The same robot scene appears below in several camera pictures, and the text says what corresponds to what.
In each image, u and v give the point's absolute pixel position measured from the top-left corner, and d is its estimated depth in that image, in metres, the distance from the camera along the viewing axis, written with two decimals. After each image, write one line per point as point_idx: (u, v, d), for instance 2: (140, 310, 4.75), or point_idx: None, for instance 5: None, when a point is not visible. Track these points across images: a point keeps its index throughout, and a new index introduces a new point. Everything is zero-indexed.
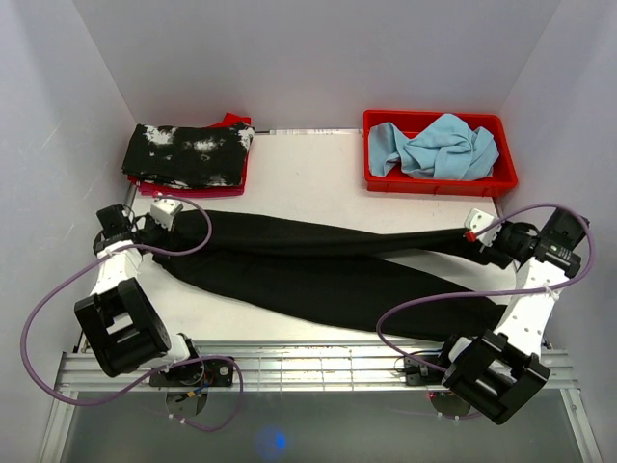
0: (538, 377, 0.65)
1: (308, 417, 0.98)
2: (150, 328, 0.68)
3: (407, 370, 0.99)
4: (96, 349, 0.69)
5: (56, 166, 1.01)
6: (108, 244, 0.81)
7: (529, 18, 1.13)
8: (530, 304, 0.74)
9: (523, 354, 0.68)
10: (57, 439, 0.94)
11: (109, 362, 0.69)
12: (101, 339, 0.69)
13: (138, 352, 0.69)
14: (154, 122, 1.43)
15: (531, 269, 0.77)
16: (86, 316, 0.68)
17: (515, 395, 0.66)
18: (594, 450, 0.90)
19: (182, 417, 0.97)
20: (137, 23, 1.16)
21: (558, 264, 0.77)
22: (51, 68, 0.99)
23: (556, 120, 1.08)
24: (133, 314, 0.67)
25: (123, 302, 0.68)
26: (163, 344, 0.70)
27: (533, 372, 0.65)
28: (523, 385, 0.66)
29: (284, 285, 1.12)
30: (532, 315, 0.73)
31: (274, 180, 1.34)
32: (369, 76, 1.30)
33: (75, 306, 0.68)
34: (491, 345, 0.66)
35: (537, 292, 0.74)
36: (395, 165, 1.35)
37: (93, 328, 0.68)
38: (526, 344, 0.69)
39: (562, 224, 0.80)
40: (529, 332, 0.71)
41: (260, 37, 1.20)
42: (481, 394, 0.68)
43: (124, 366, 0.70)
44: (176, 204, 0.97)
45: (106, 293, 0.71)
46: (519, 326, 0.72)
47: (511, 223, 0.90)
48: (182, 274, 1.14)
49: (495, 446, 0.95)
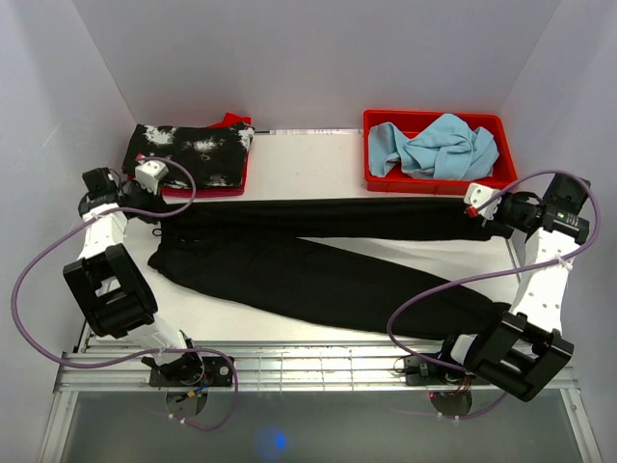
0: (562, 356, 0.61)
1: (308, 417, 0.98)
2: (139, 291, 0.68)
3: (407, 370, 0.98)
4: (85, 310, 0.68)
5: (56, 165, 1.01)
6: (93, 207, 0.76)
7: (529, 18, 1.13)
8: (545, 278, 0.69)
9: (545, 331, 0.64)
10: (58, 439, 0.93)
11: (96, 322, 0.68)
12: (91, 300, 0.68)
13: (126, 314, 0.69)
14: (154, 122, 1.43)
15: (541, 241, 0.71)
16: (75, 280, 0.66)
17: (540, 373, 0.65)
18: (594, 450, 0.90)
19: (182, 417, 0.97)
20: (137, 23, 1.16)
21: (567, 232, 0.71)
22: (51, 68, 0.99)
23: (557, 120, 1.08)
24: (121, 277, 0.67)
25: (111, 265, 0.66)
26: (151, 308, 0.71)
27: (556, 350, 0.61)
28: (547, 365, 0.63)
29: (285, 284, 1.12)
30: (549, 289, 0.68)
31: (274, 180, 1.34)
32: (369, 76, 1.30)
33: (63, 269, 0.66)
34: (509, 329, 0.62)
35: (549, 265, 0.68)
36: (395, 165, 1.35)
37: (82, 290, 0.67)
38: (548, 320, 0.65)
39: (565, 188, 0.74)
40: (548, 307, 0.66)
41: (260, 37, 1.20)
42: (503, 372, 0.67)
43: (114, 326, 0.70)
44: (161, 167, 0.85)
45: (94, 257, 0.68)
46: (536, 303, 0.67)
47: (512, 194, 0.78)
48: (182, 274, 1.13)
49: (495, 446, 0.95)
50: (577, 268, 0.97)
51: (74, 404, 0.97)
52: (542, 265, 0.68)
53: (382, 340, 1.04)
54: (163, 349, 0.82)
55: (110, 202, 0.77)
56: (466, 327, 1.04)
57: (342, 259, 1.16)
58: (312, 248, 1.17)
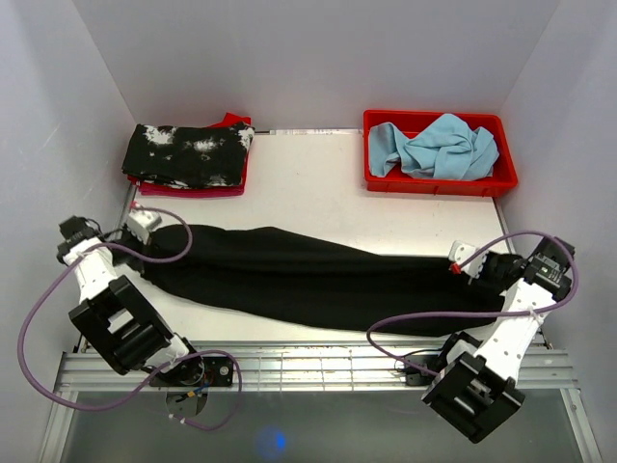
0: (511, 403, 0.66)
1: (309, 417, 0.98)
2: (153, 319, 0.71)
3: (407, 370, 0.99)
4: (103, 352, 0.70)
5: (56, 165, 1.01)
6: (76, 247, 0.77)
7: (530, 19, 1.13)
8: (512, 327, 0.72)
9: (503, 379, 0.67)
10: (58, 439, 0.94)
11: (120, 361, 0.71)
12: (107, 340, 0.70)
13: (146, 344, 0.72)
14: (154, 122, 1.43)
15: (518, 290, 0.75)
16: (85, 323, 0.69)
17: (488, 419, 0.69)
18: (594, 450, 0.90)
19: (182, 417, 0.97)
20: (137, 24, 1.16)
21: (547, 286, 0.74)
22: (51, 68, 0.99)
23: (556, 120, 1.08)
24: (133, 309, 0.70)
25: (121, 300, 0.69)
26: (167, 332, 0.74)
27: (506, 395, 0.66)
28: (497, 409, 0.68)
29: (286, 285, 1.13)
30: (514, 340, 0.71)
31: (274, 180, 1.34)
32: (369, 76, 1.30)
33: (69, 315, 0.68)
34: (465, 367, 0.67)
35: (520, 316, 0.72)
36: (395, 165, 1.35)
37: (95, 334, 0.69)
38: (506, 367, 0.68)
39: (549, 249, 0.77)
40: (509, 355, 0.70)
41: (261, 37, 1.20)
42: (458, 414, 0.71)
43: (134, 360, 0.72)
44: (154, 218, 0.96)
45: (99, 296, 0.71)
46: (499, 350, 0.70)
47: (497, 255, 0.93)
48: (181, 274, 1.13)
49: (495, 446, 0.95)
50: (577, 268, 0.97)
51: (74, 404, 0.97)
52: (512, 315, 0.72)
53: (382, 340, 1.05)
54: (173, 360, 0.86)
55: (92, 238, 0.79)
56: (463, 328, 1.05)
57: None
58: (313, 248, 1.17)
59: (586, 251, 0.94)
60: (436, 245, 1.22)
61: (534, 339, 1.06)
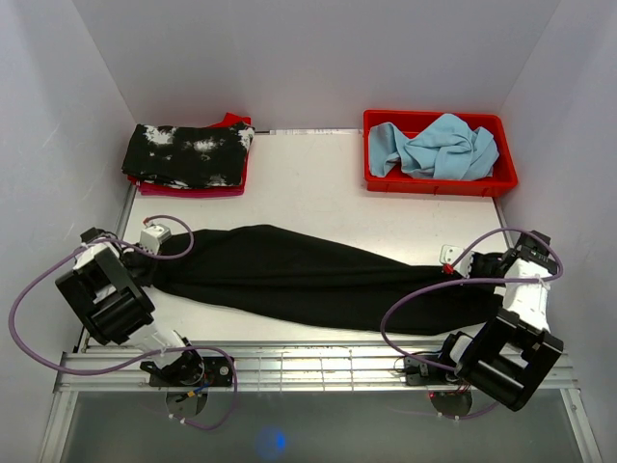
0: (551, 352, 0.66)
1: (309, 418, 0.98)
2: (132, 286, 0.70)
3: (407, 370, 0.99)
4: (83, 318, 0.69)
5: (56, 165, 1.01)
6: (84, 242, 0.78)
7: (530, 19, 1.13)
8: (528, 291, 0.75)
9: (536, 330, 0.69)
10: (58, 439, 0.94)
11: (99, 331, 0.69)
12: (87, 307, 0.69)
13: (124, 314, 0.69)
14: (154, 122, 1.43)
15: (522, 265, 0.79)
16: (69, 289, 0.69)
17: (530, 375, 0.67)
18: (594, 450, 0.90)
19: (182, 417, 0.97)
20: (137, 23, 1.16)
21: (542, 265, 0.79)
22: (51, 68, 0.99)
23: (556, 120, 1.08)
24: (113, 277, 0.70)
25: (104, 269, 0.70)
26: (149, 305, 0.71)
27: (549, 346, 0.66)
28: (539, 362, 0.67)
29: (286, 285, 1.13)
30: (534, 298, 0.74)
31: (274, 180, 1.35)
32: (369, 76, 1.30)
33: (55, 281, 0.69)
34: (505, 322, 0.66)
35: (531, 283, 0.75)
36: (395, 165, 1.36)
37: (77, 298, 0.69)
38: (536, 322, 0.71)
39: (530, 239, 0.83)
40: (535, 312, 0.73)
41: (260, 36, 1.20)
42: (497, 380, 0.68)
43: (114, 328, 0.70)
44: (166, 231, 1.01)
45: (86, 267, 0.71)
46: (524, 311, 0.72)
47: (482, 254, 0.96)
48: (181, 274, 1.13)
49: (496, 445, 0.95)
50: (577, 267, 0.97)
51: (74, 404, 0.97)
52: (523, 281, 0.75)
53: (382, 340, 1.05)
54: (165, 349, 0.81)
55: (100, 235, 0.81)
56: (462, 328, 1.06)
57: (343, 259, 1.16)
58: (313, 248, 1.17)
59: (585, 251, 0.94)
60: (436, 245, 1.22)
61: None
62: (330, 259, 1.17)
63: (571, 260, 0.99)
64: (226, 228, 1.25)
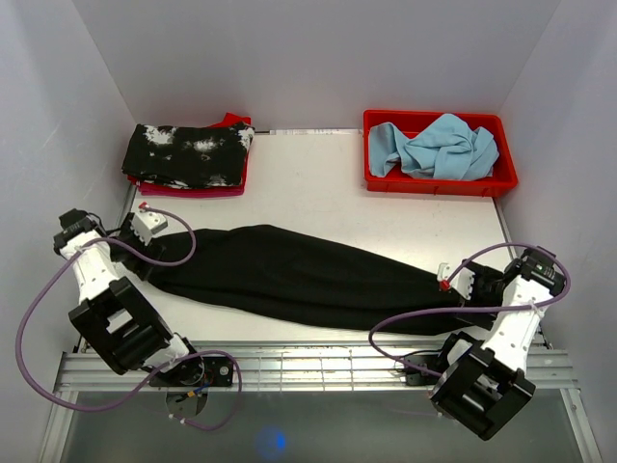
0: (522, 393, 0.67)
1: (309, 417, 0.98)
2: (153, 321, 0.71)
3: (407, 370, 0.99)
4: (103, 352, 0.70)
5: (56, 165, 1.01)
6: (67, 245, 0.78)
7: (530, 19, 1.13)
8: (516, 323, 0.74)
9: (510, 369, 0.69)
10: (57, 439, 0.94)
11: (118, 362, 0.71)
12: (107, 340, 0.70)
13: (145, 344, 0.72)
14: (154, 122, 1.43)
15: (517, 287, 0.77)
16: (87, 324, 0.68)
17: (500, 411, 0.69)
18: (594, 450, 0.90)
19: (182, 417, 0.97)
20: (136, 24, 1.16)
21: (543, 284, 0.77)
22: (50, 68, 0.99)
23: (556, 120, 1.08)
24: (133, 311, 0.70)
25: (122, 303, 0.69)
26: (166, 332, 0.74)
27: (519, 389, 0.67)
28: (508, 400, 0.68)
29: (286, 284, 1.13)
30: (518, 333, 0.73)
31: (274, 180, 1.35)
32: (369, 76, 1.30)
33: (70, 315, 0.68)
34: (477, 362, 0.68)
35: (523, 310, 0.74)
36: (395, 165, 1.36)
37: (93, 333, 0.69)
38: (514, 361, 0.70)
39: (536, 254, 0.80)
40: (515, 348, 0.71)
41: (260, 36, 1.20)
42: (469, 410, 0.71)
43: (132, 360, 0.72)
44: (161, 220, 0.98)
45: (99, 296, 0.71)
46: (506, 345, 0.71)
47: (484, 273, 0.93)
48: (181, 275, 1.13)
49: (496, 445, 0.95)
50: (577, 267, 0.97)
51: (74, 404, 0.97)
52: (514, 309, 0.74)
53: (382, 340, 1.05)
54: (173, 360, 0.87)
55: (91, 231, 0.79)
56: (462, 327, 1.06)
57: (343, 259, 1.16)
58: (312, 248, 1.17)
59: (585, 250, 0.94)
60: (436, 245, 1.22)
61: (534, 339, 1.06)
62: (330, 259, 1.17)
63: (570, 259, 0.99)
64: (226, 228, 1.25)
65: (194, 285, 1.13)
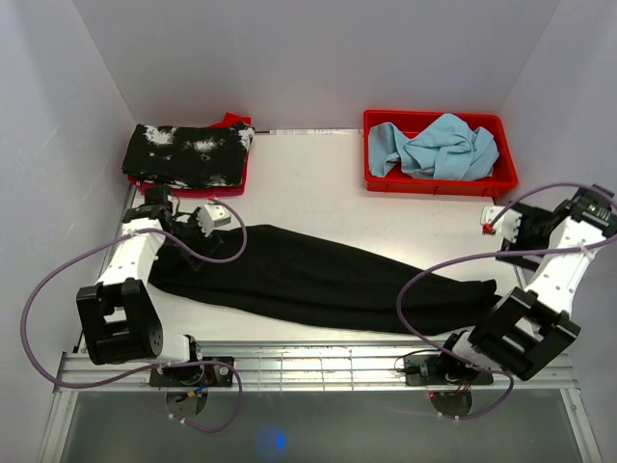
0: (566, 335, 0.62)
1: (309, 417, 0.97)
2: (143, 333, 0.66)
3: (407, 370, 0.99)
4: (88, 338, 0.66)
5: (56, 165, 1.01)
6: (131, 219, 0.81)
7: (529, 19, 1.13)
8: (562, 264, 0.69)
9: (554, 312, 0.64)
10: (57, 439, 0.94)
11: (96, 353, 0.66)
12: (96, 329, 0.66)
13: (127, 351, 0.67)
14: (154, 122, 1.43)
15: (566, 229, 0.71)
16: (89, 306, 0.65)
17: (543, 352, 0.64)
18: (594, 450, 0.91)
19: (182, 417, 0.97)
20: (137, 24, 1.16)
21: (595, 225, 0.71)
22: (50, 68, 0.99)
23: (556, 120, 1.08)
24: (129, 315, 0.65)
25: (123, 302, 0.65)
26: (149, 353, 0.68)
27: (562, 329, 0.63)
28: (550, 341, 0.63)
29: (286, 284, 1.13)
30: (564, 274, 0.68)
31: (274, 180, 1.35)
32: (369, 77, 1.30)
33: (78, 291, 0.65)
34: (519, 301, 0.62)
35: (571, 252, 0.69)
36: (395, 165, 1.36)
37: (90, 318, 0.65)
38: (558, 301, 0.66)
39: (589, 193, 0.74)
40: (560, 289, 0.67)
41: (260, 37, 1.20)
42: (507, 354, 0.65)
43: (110, 360, 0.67)
44: (226, 215, 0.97)
45: (113, 287, 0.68)
46: (550, 287, 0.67)
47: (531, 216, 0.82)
48: (180, 275, 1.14)
49: (496, 446, 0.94)
50: None
51: (74, 404, 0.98)
52: (561, 252, 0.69)
53: (382, 340, 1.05)
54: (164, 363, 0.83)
55: (152, 220, 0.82)
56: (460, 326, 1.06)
57: (343, 259, 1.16)
58: (312, 248, 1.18)
59: None
60: (436, 245, 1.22)
61: None
62: (330, 259, 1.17)
63: None
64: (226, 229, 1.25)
65: (193, 285, 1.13)
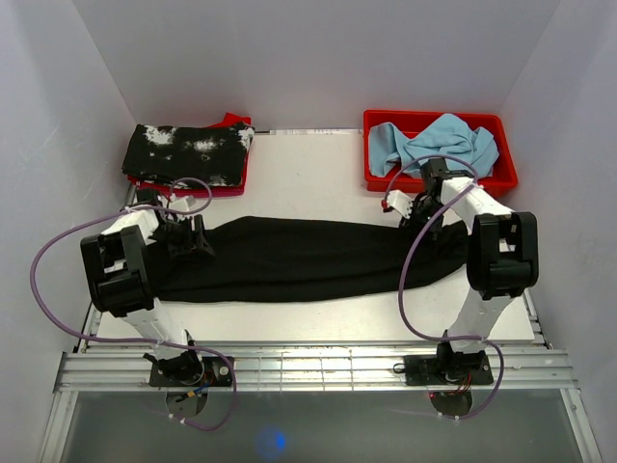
0: (529, 224, 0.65)
1: (309, 417, 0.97)
2: (143, 270, 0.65)
3: (407, 370, 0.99)
4: (90, 280, 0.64)
5: (55, 165, 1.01)
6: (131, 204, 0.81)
7: (530, 19, 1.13)
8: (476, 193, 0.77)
9: (506, 217, 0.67)
10: (57, 439, 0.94)
11: (100, 296, 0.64)
12: (98, 271, 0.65)
13: (127, 292, 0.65)
14: (154, 122, 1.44)
15: (454, 182, 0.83)
16: (88, 251, 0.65)
17: (530, 250, 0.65)
18: (594, 450, 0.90)
19: (182, 417, 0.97)
20: (137, 23, 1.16)
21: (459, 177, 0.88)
22: (49, 68, 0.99)
23: (556, 119, 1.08)
24: (130, 254, 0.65)
25: (123, 241, 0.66)
26: (150, 295, 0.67)
27: (525, 221, 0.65)
28: (527, 237, 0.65)
29: (287, 283, 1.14)
30: (485, 198, 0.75)
31: (274, 180, 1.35)
32: (369, 77, 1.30)
33: (80, 240, 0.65)
34: (488, 224, 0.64)
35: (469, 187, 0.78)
36: (395, 165, 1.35)
37: (91, 261, 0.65)
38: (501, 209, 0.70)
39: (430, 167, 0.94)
40: (495, 205, 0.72)
41: (260, 37, 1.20)
42: (510, 273, 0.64)
43: (115, 304, 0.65)
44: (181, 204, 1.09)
45: (113, 235, 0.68)
46: (487, 207, 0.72)
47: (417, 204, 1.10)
48: (179, 275, 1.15)
49: (496, 446, 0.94)
50: (577, 266, 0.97)
51: (74, 404, 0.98)
52: (466, 191, 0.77)
53: (382, 340, 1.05)
54: (161, 342, 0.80)
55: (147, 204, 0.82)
56: (446, 272, 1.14)
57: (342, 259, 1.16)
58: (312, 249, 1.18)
59: (585, 250, 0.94)
60: None
61: (534, 339, 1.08)
62: (330, 259, 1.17)
63: (571, 259, 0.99)
64: (212, 228, 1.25)
65: (193, 285, 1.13)
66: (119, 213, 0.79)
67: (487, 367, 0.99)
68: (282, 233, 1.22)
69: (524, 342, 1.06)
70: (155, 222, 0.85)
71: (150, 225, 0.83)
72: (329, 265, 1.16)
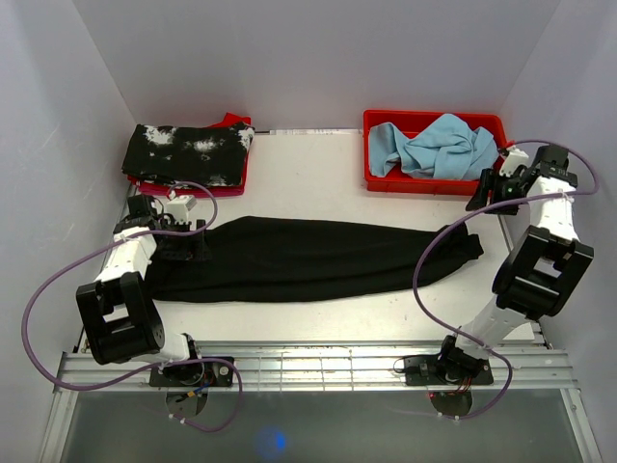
0: (584, 257, 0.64)
1: (309, 417, 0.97)
2: (146, 323, 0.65)
3: (407, 370, 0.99)
4: (90, 336, 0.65)
5: (55, 165, 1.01)
6: (123, 230, 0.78)
7: (530, 18, 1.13)
8: (554, 206, 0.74)
9: (565, 241, 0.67)
10: (57, 439, 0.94)
11: (101, 351, 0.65)
12: (97, 324, 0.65)
13: (131, 345, 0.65)
14: (154, 122, 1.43)
15: (544, 182, 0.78)
16: (87, 305, 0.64)
17: (566, 283, 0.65)
18: (593, 450, 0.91)
19: (182, 417, 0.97)
20: (137, 24, 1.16)
21: (562, 179, 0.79)
22: (49, 68, 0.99)
23: (556, 119, 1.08)
24: (131, 308, 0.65)
25: (124, 293, 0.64)
26: (154, 344, 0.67)
27: (578, 253, 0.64)
28: (571, 269, 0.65)
29: (287, 283, 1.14)
30: (561, 213, 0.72)
31: (274, 180, 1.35)
32: (368, 77, 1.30)
33: (76, 292, 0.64)
34: (537, 238, 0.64)
35: (555, 196, 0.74)
36: (395, 165, 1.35)
37: (91, 315, 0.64)
38: (565, 232, 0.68)
39: (549, 154, 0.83)
40: (563, 225, 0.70)
41: (260, 36, 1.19)
42: (534, 291, 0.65)
43: (117, 357, 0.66)
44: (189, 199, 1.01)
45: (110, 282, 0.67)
46: (553, 225, 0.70)
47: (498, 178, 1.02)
48: (179, 275, 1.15)
49: (496, 446, 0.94)
50: None
51: (74, 404, 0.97)
52: (548, 197, 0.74)
53: (382, 340, 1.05)
54: (165, 363, 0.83)
55: (142, 227, 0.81)
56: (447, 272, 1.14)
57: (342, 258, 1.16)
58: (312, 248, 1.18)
59: None
60: None
61: (534, 339, 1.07)
62: (330, 259, 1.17)
63: None
64: (212, 228, 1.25)
65: (193, 285, 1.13)
66: (111, 246, 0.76)
67: (487, 367, 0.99)
68: (282, 234, 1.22)
69: (524, 342, 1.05)
70: (153, 245, 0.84)
71: (148, 248, 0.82)
72: (329, 265, 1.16)
